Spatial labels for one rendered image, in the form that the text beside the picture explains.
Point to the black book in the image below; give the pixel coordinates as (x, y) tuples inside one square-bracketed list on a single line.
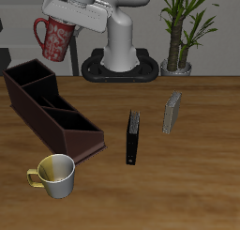
[(132, 143)]

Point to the white and yellow mug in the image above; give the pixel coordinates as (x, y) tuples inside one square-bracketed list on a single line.
[(59, 180)]

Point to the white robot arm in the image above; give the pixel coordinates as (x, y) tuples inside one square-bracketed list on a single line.
[(120, 36)]

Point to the dark brown desk caddy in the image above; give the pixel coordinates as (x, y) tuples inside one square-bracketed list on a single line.
[(50, 121)]

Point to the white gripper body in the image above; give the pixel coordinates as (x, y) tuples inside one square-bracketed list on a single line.
[(78, 11)]

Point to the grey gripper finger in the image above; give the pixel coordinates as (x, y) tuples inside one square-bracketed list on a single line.
[(78, 30)]

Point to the red patterned mug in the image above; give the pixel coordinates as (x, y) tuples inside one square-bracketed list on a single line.
[(56, 39)]

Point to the grey book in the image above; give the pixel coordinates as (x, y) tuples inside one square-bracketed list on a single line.
[(170, 116)]

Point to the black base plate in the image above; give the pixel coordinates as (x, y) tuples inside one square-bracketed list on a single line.
[(146, 71)]

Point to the green pot plant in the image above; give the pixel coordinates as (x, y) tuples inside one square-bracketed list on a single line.
[(175, 36)]

